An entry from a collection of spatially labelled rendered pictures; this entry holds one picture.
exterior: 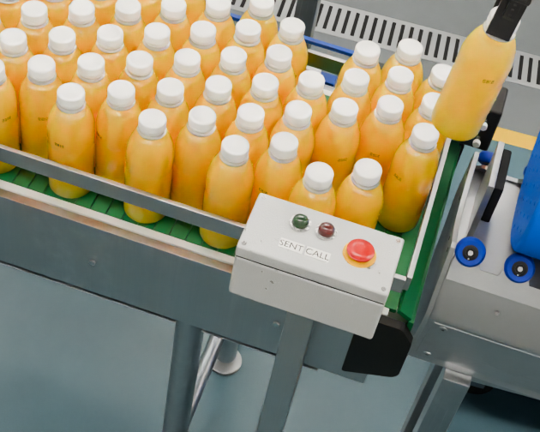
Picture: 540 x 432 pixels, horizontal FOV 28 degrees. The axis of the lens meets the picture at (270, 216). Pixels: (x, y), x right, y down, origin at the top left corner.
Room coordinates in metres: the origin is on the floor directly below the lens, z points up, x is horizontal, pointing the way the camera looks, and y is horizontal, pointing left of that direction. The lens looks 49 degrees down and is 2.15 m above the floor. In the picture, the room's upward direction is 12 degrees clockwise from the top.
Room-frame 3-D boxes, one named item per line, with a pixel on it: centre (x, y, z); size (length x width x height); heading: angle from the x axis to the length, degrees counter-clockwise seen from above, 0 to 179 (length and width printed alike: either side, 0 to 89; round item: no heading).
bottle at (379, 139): (1.19, -0.14, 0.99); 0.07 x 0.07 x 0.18
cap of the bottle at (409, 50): (1.32, -0.16, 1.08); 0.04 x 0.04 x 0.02
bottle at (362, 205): (1.05, -0.12, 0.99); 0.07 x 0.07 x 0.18
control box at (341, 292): (0.89, -0.07, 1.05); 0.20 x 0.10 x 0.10; 82
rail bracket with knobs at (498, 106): (1.35, -0.30, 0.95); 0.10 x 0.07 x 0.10; 172
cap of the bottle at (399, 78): (1.26, -0.15, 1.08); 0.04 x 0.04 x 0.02
